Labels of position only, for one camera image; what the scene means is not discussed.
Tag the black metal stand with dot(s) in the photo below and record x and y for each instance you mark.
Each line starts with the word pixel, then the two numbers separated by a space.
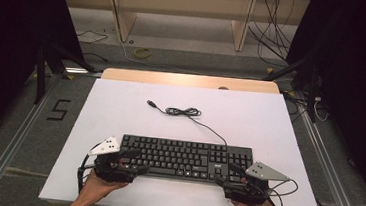
pixel 303 76
pixel 49 61

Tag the black keyboard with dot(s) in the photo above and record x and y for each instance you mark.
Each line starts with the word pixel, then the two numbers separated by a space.
pixel 182 158

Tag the white board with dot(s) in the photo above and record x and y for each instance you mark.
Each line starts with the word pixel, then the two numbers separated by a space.
pixel 236 121

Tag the person's left hand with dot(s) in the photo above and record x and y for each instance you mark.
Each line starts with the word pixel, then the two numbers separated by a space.
pixel 96 189

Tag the aluminium rail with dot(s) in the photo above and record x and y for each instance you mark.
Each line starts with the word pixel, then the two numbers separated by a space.
pixel 331 176
pixel 9 148

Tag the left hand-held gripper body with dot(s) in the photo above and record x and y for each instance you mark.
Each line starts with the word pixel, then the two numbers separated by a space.
pixel 111 172

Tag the yellow tape roll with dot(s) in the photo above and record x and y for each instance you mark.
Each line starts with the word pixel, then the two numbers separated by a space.
pixel 142 53

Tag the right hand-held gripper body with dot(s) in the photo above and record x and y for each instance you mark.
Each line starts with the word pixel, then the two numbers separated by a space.
pixel 246 192

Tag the light wooden shelf unit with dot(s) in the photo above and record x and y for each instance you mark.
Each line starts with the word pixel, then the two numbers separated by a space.
pixel 186 3

